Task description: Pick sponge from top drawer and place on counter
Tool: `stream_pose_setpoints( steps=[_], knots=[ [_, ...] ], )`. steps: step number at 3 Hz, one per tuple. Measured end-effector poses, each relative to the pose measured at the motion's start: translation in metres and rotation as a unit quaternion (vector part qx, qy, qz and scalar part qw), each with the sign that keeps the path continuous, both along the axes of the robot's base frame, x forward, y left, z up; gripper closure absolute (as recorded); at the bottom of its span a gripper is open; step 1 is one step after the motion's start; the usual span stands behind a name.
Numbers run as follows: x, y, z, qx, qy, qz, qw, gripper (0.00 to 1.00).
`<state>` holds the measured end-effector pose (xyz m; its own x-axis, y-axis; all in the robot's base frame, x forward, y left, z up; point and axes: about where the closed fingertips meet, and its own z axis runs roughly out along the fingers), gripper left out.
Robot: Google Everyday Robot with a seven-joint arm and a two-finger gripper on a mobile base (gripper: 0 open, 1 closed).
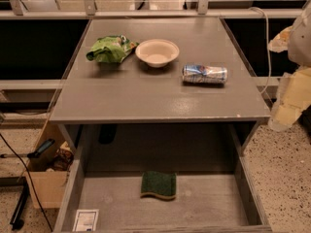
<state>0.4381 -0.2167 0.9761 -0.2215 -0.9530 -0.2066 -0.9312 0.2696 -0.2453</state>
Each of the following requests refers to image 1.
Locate crushed blue soda can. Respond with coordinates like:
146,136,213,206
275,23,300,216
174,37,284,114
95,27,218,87
182,64,228,84

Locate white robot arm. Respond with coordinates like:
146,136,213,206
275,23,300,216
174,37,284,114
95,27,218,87
268,9,311,132

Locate black cable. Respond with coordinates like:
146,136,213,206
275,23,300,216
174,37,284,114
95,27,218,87
0,132,53,233

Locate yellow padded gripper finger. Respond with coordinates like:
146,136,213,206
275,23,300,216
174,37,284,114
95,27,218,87
268,66,311,132
268,26,292,53

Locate green and yellow sponge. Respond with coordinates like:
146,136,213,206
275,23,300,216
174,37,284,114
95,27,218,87
140,171,177,200

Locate grey cabinet counter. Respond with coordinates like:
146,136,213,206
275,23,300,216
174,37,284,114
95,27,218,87
51,17,269,124

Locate black floor stand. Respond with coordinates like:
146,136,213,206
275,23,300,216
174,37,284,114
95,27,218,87
10,183,29,230

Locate black handled tool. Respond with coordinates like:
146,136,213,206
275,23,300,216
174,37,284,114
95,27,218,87
0,139,55,158

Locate white label sticker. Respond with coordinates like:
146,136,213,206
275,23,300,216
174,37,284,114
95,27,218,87
73,209,99,232

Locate white paper bowl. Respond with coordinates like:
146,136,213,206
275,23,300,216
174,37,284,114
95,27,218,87
135,39,180,68

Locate green chip bag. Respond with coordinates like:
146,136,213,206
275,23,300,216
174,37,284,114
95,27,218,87
86,35,139,63

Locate open grey top drawer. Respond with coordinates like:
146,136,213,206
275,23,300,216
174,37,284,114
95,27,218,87
54,122,272,233

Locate metal frame rail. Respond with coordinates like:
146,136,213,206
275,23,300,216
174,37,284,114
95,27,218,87
0,0,310,19

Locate cardboard box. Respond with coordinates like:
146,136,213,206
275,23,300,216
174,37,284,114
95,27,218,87
24,122,74,209

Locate white cable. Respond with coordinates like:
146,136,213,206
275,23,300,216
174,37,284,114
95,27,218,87
248,6,272,95

